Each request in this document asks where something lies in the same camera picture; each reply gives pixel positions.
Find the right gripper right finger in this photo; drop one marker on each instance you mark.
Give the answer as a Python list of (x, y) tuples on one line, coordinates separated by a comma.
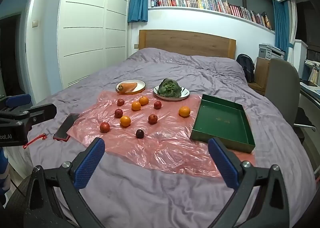
[(271, 206)]

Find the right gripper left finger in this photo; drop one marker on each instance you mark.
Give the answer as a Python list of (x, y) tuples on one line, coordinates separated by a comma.
[(42, 207)]

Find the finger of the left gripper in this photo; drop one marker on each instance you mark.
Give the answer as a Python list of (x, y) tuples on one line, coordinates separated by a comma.
[(15, 101), (41, 114)]

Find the red apple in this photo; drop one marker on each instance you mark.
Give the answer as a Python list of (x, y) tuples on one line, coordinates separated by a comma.
[(104, 127), (152, 119), (120, 102), (118, 113), (157, 105)]

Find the orange front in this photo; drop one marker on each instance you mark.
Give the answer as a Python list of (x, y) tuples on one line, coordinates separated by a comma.
[(125, 121)]

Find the dark plum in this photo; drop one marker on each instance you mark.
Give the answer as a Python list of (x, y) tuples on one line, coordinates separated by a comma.
[(139, 134)]

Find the large orange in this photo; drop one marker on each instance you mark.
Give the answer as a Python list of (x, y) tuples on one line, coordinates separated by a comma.
[(184, 111)]

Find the blue sleeved forearm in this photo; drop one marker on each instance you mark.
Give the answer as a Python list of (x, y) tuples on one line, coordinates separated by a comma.
[(4, 176)]

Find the black smartphone red case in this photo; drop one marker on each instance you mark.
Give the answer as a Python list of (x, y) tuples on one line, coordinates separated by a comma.
[(61, 134)]

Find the purple bed duvet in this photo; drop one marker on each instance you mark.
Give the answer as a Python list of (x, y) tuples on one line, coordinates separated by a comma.
[(153, 175)]

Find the pink plastic sheet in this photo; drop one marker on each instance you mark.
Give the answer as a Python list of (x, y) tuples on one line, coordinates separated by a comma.
[(166, 145)]

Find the orange carrot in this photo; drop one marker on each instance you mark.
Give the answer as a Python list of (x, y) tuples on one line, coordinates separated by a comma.
[(126, 87)]

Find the green rectangular tray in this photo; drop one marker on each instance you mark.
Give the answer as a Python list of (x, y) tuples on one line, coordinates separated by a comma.
[(225, 120)]

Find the white plate gold rim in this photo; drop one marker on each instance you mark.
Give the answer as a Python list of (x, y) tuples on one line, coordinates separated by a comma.
[(140, 86)]

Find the white wardrobe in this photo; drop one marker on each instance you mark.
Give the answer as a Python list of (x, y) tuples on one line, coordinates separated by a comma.
[(91, 35)]

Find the grey office chair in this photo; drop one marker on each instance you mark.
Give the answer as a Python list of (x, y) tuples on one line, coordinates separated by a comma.
[(283, 90)]

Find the green leafy vegetable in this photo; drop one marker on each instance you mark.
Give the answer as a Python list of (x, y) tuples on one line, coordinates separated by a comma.
[(169, 88)]

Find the wooden nightstand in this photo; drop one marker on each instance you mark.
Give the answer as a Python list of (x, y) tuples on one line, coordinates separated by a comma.
[(260, 76)]

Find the white plate dark rim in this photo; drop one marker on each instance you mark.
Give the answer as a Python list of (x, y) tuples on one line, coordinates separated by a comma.
[(184, 94)]

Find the left blue curtain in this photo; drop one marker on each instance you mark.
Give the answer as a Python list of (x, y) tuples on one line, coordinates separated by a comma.
[(138, 11)]

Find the blue curtain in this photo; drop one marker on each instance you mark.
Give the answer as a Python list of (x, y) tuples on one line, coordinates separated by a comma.
[(138, 11), (282, 26)]

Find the black backpack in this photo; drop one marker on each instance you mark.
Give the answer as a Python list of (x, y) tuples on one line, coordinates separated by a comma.
[(247, 65)]

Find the wooden headboard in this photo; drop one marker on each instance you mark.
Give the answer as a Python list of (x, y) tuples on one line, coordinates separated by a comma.
[(188, 43)]

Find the row of books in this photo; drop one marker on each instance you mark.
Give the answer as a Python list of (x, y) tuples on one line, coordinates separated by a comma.
[(219, 6)]

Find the right blue curtain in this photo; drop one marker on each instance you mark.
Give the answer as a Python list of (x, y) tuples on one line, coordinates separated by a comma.
[(282, 26)]

